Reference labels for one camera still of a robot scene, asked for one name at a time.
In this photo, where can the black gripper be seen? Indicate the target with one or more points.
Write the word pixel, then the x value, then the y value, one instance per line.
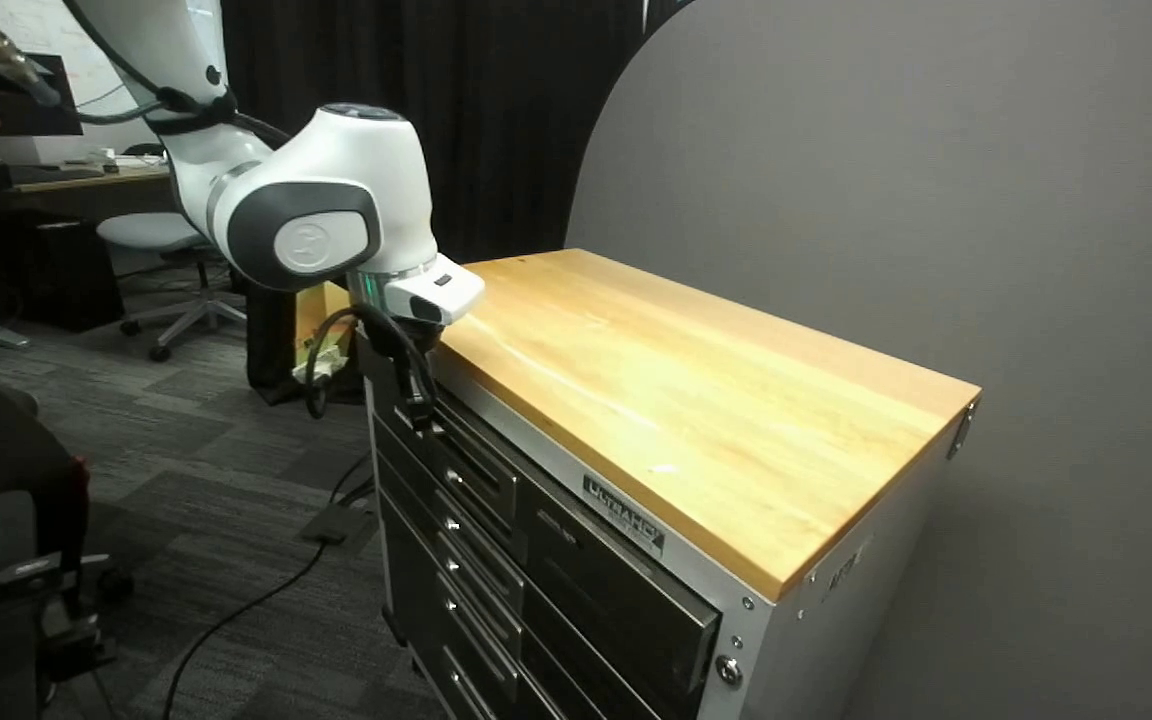
pixel 409 355

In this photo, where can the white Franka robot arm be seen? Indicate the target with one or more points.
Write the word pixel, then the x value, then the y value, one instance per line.
pixel 320 173

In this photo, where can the cabinet brand label plate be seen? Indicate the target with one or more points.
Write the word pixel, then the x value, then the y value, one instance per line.
pixel 623 512

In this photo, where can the grey office chair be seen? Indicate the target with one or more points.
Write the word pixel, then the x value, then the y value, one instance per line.
pixel 180 313

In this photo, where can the grey tool cabinet wooden top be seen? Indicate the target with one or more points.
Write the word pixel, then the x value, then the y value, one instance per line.
pixel 682 384

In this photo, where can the black curtain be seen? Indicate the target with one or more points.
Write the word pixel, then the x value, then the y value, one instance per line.
pixel 521 122

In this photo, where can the black under-desk cabinet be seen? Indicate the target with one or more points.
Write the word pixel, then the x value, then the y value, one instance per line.
pixel 59 274

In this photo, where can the silver cabinet lock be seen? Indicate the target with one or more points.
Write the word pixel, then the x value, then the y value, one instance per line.
pixel 729 669

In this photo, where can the wooden office desk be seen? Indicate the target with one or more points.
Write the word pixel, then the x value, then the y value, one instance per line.
pixel 59 185

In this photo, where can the black computer monitor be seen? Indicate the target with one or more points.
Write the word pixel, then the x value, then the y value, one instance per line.
pixel 2 103

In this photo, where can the grey rounded partition panel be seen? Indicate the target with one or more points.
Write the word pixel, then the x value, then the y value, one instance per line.
pixel 950 173

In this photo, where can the beige wrist camera box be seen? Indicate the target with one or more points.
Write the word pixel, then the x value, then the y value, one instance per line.
pixel 320 349

